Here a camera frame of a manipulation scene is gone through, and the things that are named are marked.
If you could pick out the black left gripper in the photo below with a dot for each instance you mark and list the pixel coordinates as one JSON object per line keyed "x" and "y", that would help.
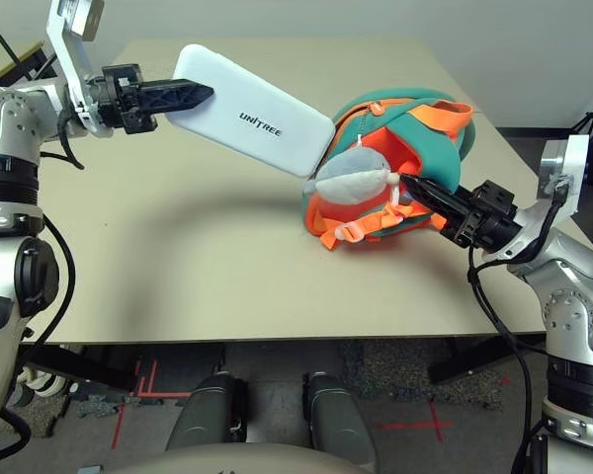
{"x": 123, "y": 99}

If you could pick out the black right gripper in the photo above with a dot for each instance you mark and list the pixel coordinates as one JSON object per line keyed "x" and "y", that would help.
{"x": 484, "y": 217}

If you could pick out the teal and orange backpack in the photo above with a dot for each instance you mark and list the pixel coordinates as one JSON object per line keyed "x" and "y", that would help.
{"x": 435, "y": 163}

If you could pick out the grey plush fish toy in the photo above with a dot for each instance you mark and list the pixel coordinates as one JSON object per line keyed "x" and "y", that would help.
{"x": 346, "y": 182}

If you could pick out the white Unitree pencil case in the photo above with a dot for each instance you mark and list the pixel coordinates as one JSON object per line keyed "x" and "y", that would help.
{"x": 277, "y": 148}

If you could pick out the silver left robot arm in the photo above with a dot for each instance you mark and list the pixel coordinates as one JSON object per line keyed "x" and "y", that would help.
{"x": 10, "y": 113}

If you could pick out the grey robot right leg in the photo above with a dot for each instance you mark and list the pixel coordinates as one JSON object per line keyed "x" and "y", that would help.
{"x": 338, "y": 419}

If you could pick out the grey robot leg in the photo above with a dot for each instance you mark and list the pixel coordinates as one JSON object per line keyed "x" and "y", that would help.
{"x": 207, "y": 415}
{"x": 338, "y": 419}

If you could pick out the grey robot left leg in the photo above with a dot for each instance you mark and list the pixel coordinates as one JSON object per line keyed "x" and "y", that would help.
{"x": 207, "y": 415}

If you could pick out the beige robot torso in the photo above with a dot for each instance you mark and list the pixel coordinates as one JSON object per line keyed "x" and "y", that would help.
{"x": 257, "y": 459}

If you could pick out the white caster wheel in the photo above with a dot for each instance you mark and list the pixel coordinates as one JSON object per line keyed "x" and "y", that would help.
{"x": 42, "y": 382}

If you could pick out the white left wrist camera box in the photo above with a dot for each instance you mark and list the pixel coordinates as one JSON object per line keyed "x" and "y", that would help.
{"x": 69, "y": 54}

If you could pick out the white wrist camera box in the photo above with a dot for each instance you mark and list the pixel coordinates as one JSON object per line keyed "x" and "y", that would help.
{"x": 69, "y": 54}
{"x": 573, "y": 163}

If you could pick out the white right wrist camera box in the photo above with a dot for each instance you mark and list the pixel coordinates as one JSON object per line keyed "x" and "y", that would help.
{"x": 573, "y": 163}

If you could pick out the beige side table black frame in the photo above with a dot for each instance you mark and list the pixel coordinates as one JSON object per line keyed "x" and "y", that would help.
{"x": 10, "y": 61}

